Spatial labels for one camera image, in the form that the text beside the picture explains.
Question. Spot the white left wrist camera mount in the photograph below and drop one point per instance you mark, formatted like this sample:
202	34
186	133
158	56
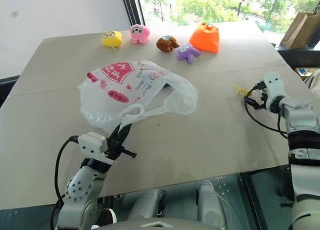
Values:
91	143

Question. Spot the black ledge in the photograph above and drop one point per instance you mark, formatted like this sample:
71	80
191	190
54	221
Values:
300	57

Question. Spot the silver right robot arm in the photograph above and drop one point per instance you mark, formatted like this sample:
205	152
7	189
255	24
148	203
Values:
300	150

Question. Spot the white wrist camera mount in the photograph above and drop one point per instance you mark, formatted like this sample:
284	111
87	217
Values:
273	88
91	143

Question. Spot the brown paper bag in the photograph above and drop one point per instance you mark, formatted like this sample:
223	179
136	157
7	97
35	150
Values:
298	31

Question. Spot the brown plush toy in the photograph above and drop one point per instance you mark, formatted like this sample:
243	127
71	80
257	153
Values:
165	43

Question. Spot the grey rounded robot body part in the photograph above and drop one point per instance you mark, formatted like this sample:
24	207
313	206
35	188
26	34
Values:
210	205
146	202

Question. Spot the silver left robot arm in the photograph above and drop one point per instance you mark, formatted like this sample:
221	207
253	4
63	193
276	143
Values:
80	190

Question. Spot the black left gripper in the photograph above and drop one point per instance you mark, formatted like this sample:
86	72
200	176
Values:
115	150

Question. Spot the purple plush toy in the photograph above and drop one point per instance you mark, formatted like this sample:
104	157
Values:
186	52

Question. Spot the orange plush toy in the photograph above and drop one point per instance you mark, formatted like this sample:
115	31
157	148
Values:
206	40

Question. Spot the grey robot chest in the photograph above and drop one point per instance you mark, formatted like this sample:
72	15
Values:
157	223

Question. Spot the pink plush toy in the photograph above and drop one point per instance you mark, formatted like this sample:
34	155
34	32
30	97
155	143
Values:
138	33

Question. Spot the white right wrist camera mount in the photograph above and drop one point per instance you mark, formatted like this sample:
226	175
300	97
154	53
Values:
273	88

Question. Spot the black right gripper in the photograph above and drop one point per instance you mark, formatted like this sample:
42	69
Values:
263	97

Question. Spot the yellow plush toy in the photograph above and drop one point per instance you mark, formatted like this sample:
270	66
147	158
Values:
111	38

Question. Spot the box with blue print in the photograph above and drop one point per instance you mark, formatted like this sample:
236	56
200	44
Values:
303	72

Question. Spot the small yellow plastic clip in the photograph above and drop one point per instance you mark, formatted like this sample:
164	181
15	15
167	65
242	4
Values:
240	90

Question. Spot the black window frame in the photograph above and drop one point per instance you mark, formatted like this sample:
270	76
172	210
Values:
132	6

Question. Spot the translucent red-printed plastic bag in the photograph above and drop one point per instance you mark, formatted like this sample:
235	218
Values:
120	90

